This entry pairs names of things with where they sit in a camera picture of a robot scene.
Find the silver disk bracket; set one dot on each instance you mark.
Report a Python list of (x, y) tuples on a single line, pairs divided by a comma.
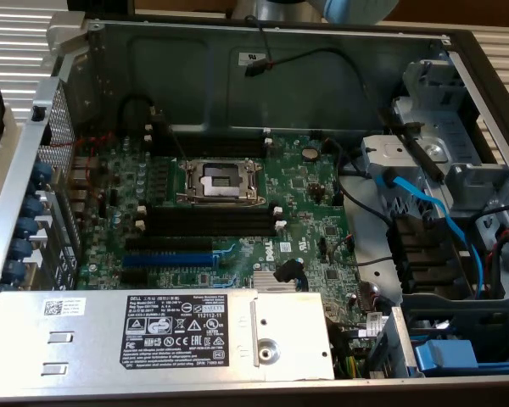
[(390, 150)]

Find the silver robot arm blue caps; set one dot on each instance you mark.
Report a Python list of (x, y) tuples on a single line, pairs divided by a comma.
[(356, 10)]

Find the black strut rod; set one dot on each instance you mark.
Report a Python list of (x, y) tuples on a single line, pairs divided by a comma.
[(424, 159)]

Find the white barcode tag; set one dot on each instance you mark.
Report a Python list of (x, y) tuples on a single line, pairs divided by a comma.
[(372, 324)]

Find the black equipment block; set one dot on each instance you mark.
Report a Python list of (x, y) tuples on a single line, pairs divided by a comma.
[(99, 6)]

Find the blue expansion slot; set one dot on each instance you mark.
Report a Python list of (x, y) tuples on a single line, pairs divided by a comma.
[(169, 259)]

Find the RAM slot white clips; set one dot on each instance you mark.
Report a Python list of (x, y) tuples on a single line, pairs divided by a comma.
[(212, 146), (212, 217), (212, 232), (212, 133)]

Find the short black expansion slot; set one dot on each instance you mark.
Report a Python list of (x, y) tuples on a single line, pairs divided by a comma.
[(134, 277)]

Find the blue plastic bay latch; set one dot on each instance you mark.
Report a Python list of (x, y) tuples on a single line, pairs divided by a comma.
[(445, 356)]

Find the silver power supply unit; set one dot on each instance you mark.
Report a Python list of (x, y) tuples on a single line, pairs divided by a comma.
[(89, 339)]

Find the white QR code sticker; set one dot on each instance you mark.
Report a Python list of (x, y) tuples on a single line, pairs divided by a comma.
[(63, 307)]

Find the small black case latch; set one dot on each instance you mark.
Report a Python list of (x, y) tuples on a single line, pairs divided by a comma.
[(38, 113)]

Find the green motherboard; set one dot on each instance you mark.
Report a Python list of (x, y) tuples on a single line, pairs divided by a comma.
[(297, 199)]

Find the dark plastic disk bay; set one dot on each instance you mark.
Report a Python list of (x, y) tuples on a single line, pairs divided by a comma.
[(449, 309)]

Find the silver finned chipset heatsink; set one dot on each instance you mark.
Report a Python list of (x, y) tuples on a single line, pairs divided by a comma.
[(267, 282)]

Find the silver CPU socket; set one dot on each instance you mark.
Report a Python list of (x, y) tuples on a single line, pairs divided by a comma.
[(220, 182)]

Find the silver aluminium clamp block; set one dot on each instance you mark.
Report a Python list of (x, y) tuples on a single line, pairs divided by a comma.
[(68, 29)]

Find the thin CPU socket locking lever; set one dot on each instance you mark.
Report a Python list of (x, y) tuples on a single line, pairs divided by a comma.
[(177, 143)]

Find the long black expansion slot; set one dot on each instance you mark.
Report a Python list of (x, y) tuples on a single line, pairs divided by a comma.
[(169, 243)]

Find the silver metal drive cage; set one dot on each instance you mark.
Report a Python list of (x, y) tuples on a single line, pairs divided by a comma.
[(462, 178)]

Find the blue card retention clip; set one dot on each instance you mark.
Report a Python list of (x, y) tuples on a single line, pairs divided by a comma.
[(21, 249), (32, 207), (15, 269), (26, 229), (41, 174)]

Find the silver USB port block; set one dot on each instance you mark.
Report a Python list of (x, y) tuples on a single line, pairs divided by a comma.
[(79, 195), (78, 207)]

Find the black power supply label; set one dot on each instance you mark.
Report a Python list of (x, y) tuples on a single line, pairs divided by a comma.
[(174, 330)]

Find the round coin battery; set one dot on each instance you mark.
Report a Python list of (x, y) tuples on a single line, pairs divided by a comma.
[(310, 153)]

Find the black ribbed shroud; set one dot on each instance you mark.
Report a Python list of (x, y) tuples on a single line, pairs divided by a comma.
[(424, 254)]

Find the silver plain port block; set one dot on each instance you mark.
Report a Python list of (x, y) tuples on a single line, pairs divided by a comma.
[(79, 182)]

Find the grey metal PC case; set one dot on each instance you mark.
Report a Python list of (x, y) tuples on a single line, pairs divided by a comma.
[(280, 97)]

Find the silver Ethernet port block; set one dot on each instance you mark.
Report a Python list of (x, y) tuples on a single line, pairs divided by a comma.
[(79, 165)]

